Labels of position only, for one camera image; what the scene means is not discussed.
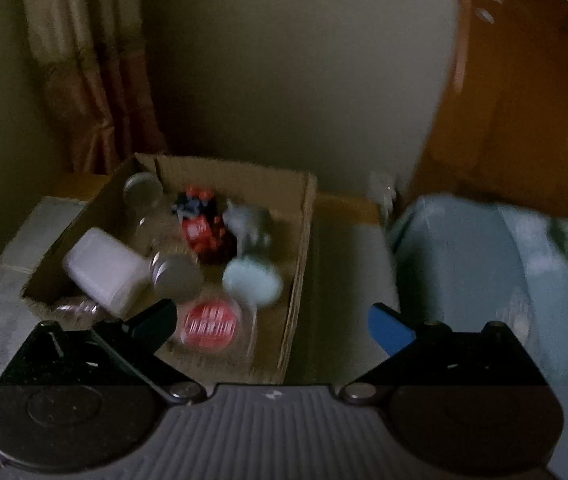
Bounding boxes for clear tub red label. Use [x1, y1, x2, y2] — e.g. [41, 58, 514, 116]
[172, 296, 258, 360]

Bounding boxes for cardboard box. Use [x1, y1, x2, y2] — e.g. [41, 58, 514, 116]
[22, 154, 316, 388]

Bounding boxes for white rectangular case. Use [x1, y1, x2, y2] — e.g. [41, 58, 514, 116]
[63, 228, 149, 318]

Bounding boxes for light blue oval case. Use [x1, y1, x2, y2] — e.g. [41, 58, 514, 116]
[222, 256, 284, 310]

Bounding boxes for pink bead keychain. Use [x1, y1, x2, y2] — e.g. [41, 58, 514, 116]
[54, 296, 103, 324]

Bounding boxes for light blue floral pillow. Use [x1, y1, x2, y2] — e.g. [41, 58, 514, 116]
[385, 193, 568, 386]

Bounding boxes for clear plastic jar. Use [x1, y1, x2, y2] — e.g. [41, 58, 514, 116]
[122, 171, 165, 240]

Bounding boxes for wooden chair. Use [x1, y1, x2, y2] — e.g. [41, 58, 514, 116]
[405, 0, 568, 219]

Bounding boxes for glass bottle yellow capsules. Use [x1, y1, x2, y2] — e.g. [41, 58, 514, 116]
[149, 238, 205, 304]

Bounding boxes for brown curtain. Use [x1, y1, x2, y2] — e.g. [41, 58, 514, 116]
[24, 0, 167, 174]

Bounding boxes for red toy car block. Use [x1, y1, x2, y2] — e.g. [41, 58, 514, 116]
[171, 184, 236, 266]

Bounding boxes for light blue blanket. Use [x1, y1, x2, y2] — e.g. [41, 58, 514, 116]
[0, 194, 397, 386]

